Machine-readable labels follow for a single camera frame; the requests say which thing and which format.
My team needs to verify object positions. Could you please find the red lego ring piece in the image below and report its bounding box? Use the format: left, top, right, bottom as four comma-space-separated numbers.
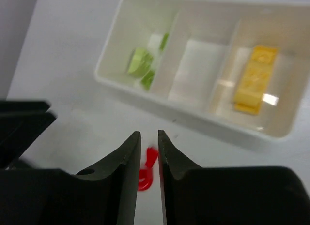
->
137, 168, 155, 192

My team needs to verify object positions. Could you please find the long yellow lego brick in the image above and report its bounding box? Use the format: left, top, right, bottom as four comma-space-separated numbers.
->
233, 45, 278, 115

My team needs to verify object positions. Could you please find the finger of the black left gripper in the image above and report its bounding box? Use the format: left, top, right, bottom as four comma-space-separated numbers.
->
0, 100, 57, 168

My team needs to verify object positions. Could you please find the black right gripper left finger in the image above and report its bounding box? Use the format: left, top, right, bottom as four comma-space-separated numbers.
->
0, 131, 141, 225

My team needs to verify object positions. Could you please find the red lego wing piece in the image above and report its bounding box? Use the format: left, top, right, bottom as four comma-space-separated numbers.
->
145, 146, 158, 168

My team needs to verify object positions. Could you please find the small green lego brick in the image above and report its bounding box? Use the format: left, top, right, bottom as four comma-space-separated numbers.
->
140, 33, 169, 91

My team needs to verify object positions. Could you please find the white three-compartment tray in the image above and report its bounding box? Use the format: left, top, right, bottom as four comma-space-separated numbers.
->
94, 0, 310, 139

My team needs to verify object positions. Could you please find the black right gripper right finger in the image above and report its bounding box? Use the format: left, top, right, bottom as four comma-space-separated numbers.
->
158, 130, 310, 225

